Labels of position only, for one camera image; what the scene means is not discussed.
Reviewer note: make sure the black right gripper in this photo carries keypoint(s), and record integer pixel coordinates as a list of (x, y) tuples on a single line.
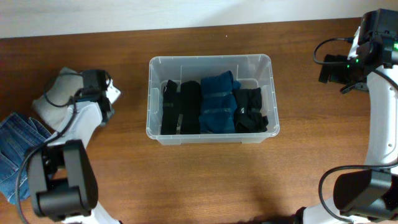
[(337, 76)]

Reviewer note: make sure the teal blue garment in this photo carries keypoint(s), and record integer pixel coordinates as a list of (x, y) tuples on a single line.
[(218, 104)]

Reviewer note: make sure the small black garment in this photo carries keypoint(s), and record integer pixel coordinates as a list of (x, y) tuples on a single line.
[(248, 117)]

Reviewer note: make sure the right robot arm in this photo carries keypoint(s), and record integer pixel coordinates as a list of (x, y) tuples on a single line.
[(364, 193)]

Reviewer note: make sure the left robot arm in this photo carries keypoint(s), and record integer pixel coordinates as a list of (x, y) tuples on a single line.
[(62, 183)]

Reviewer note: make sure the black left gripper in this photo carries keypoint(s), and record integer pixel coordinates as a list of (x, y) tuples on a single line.
[(109, 114)]

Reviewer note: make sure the light blue jeans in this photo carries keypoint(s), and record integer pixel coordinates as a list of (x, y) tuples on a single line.
[(65, 85)]

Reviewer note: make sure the dark blue folded jeans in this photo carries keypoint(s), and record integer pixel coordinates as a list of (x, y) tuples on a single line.
[(18, 133)]

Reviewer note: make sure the large black garment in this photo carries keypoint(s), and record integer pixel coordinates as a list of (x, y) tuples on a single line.
[(181, 108)]

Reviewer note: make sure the clear plastic storage bin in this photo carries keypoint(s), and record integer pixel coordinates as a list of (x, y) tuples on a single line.
[(252, 71)]

